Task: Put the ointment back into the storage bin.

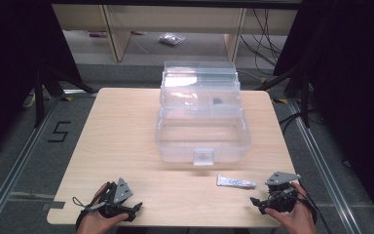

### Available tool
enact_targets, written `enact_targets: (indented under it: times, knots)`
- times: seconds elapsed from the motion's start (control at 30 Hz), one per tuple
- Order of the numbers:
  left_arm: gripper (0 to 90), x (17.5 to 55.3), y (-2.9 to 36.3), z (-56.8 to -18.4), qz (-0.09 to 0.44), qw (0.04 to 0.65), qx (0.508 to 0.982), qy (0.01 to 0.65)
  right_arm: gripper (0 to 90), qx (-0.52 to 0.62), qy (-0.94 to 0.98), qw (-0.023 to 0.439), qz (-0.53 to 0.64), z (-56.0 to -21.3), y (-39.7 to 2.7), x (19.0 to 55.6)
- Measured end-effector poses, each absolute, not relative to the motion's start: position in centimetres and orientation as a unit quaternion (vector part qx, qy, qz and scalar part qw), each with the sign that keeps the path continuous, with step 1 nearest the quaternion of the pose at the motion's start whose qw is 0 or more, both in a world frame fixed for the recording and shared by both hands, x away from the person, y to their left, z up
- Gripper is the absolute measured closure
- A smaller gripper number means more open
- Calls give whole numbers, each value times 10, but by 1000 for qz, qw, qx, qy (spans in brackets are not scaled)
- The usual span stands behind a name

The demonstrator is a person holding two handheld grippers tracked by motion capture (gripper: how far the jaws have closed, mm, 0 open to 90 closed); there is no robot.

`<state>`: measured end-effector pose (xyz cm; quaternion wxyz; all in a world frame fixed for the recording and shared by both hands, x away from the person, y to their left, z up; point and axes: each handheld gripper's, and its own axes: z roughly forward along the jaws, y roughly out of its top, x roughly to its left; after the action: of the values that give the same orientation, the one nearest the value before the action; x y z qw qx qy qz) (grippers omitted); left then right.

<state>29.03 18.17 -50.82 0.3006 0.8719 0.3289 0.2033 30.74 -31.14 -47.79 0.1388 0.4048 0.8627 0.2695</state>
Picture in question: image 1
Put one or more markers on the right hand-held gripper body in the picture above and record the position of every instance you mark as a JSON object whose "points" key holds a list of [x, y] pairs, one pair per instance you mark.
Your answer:
{"points": [[281, 196]]}

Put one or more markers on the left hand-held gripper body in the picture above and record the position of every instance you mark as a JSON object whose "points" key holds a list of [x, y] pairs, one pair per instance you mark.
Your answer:
{"points": [[122, 191]]}

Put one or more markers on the white ointment tube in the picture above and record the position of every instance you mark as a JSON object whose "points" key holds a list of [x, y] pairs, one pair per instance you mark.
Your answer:
{"points": [[235, 183]]}

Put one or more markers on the clear plastic storage box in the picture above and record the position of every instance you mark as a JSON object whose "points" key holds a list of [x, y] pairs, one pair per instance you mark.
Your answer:
{"points": [[202, 123]]}

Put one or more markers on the person's right hand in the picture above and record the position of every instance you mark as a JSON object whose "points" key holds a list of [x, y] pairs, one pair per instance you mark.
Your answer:
{"points": [[298, 218]]}

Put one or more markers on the person's left hand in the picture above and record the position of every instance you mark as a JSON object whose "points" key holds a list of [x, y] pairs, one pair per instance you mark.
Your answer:
{"points": [[94, 222]]}

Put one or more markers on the black metal stand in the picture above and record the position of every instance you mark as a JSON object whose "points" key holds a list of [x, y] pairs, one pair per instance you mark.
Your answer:
{"points": [[39, 97], [304, 97]]}

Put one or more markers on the dark curtain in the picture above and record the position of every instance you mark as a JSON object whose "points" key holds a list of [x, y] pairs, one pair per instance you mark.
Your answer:
{"points": [[16, 48], [354, 81]]}

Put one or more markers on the clear plastic bag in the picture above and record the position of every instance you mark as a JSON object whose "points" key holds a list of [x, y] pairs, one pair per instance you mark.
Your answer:
{"points": [[171, 39]]}

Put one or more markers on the pink item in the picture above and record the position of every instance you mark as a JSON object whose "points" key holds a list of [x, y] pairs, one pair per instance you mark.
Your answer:
{"points": [[96, 33]]}

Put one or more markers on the light wooden shelf unit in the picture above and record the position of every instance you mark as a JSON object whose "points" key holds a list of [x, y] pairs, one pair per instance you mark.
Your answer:
{"points": [[175, 19]]}

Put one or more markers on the aluminium floor rail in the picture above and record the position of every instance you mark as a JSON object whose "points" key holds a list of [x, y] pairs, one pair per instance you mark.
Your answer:
{"points": [[324, 175], [16, 165]]}

